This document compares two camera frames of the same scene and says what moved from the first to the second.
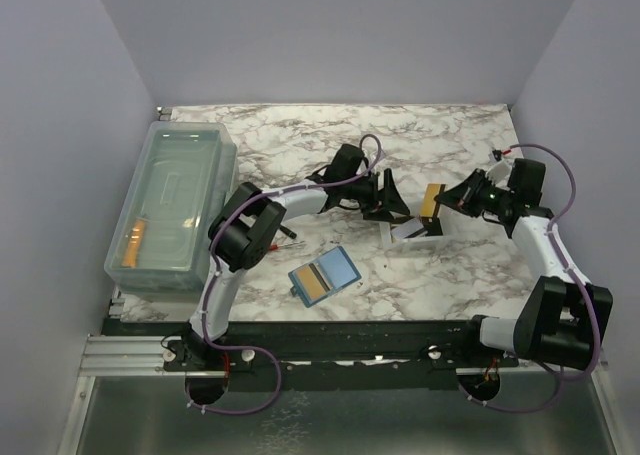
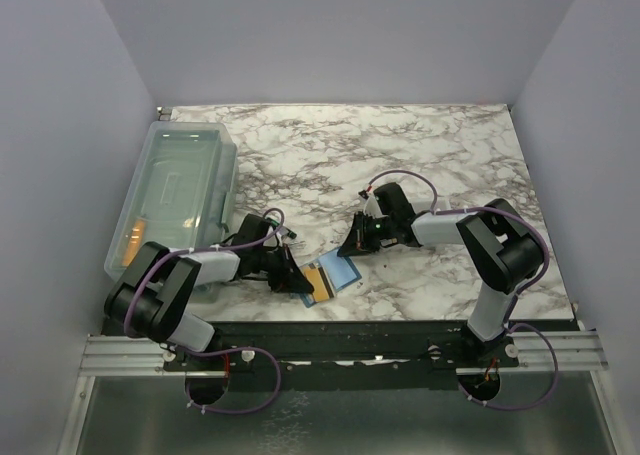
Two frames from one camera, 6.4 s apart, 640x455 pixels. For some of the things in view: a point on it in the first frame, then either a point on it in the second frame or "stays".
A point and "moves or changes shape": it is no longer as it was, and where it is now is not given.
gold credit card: (429, 204) to (314, 277)
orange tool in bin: (132, 251) stays
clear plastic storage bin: (160, 249) stays
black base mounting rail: (328, 356) stays
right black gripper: (463, 196) to (357, 243)
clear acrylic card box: (424, 233) moves or changes shape
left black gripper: (385, 199) to (289, 277)
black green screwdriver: (288, 232) stays
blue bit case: (323, 276) stays
